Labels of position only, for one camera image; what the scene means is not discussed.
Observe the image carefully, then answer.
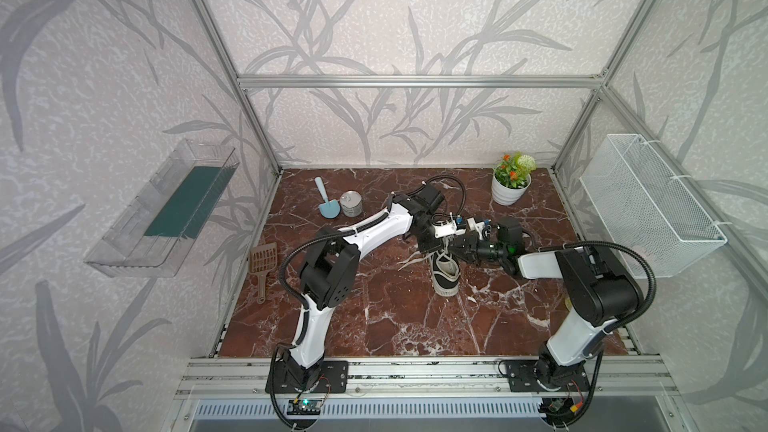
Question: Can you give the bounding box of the potted plant white pot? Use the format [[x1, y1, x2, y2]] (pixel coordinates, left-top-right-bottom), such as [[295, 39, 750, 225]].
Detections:
[[491, 153, 537, 206]]

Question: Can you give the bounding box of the silver tin can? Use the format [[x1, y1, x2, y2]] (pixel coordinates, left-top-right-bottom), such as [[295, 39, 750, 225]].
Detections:
[[339, 190, 363, 218]]

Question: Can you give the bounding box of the clear plastic wall tray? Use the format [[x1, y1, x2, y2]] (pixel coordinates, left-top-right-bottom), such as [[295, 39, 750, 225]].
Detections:
[[85, 139, 240, 278]]

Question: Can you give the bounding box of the green circuit board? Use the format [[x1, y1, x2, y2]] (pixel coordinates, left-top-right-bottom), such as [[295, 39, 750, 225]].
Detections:
[[286, 399, 324, 417]]

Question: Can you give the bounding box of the light blue scoop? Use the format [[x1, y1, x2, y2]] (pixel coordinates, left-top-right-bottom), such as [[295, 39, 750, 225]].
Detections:
[[314, 176, 341, 219]]

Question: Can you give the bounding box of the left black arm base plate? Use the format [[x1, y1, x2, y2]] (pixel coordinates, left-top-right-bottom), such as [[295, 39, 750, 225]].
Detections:
[[266, 360, 350, 394]]

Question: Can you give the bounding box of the black white canvas sneaker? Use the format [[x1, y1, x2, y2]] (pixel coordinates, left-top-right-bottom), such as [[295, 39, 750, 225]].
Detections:
[[430, 252, 461, 297]]

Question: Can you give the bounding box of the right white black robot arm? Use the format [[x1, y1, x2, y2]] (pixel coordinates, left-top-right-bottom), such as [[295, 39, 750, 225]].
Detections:
[[445, 218, 657, 391]]

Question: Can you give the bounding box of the white wire basket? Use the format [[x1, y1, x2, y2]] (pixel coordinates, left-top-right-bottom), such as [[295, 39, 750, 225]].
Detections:
[[580, 134, 728, 278]]

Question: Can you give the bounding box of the right controller board with wires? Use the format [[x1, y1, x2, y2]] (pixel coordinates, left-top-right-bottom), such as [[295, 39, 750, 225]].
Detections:
[[539, 397, 583, 418]]

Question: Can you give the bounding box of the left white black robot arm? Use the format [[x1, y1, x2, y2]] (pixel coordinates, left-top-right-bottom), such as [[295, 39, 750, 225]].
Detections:
[[273, 174, 467, 389]]

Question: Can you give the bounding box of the white shoelace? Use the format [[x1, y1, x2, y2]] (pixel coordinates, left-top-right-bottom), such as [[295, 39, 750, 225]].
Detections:
[[398, 251, 435, 270]]

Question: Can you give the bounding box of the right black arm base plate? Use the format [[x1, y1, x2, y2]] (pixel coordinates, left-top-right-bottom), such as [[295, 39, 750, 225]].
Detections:
[[497, 359, 590, 392]]

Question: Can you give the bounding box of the aluminium front rail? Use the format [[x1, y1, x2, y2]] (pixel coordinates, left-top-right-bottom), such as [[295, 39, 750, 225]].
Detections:
[[174, 355, 680, 399]]

